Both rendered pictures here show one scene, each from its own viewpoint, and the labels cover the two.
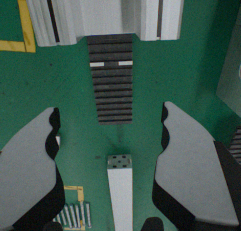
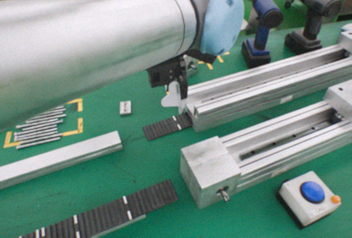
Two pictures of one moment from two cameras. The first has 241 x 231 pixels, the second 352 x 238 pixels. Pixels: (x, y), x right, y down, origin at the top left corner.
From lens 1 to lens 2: 0.60 m
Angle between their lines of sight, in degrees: 63
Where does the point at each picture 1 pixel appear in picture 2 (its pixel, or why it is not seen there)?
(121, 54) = (182, 123)
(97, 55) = (178, 117)
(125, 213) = (61, 156)
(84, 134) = (132, 123)
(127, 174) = (113, 141)
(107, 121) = (145, 129)
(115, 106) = (156, 130)
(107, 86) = (166, 123)
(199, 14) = not seen: hidden behind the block
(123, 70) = (175, 127)
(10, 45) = not seen: hidden behind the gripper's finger
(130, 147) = (129, 146)
